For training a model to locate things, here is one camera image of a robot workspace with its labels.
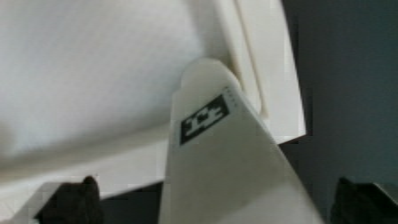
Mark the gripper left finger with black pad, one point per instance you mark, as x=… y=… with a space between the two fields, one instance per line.
x=63 y=204

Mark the white desk leg with tag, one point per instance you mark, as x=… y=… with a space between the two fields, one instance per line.
x=232 y=184

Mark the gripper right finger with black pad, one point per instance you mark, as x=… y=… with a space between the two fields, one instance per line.
x=365 y=203

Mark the white desk top panel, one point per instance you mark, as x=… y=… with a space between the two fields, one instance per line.
x=93 y=56

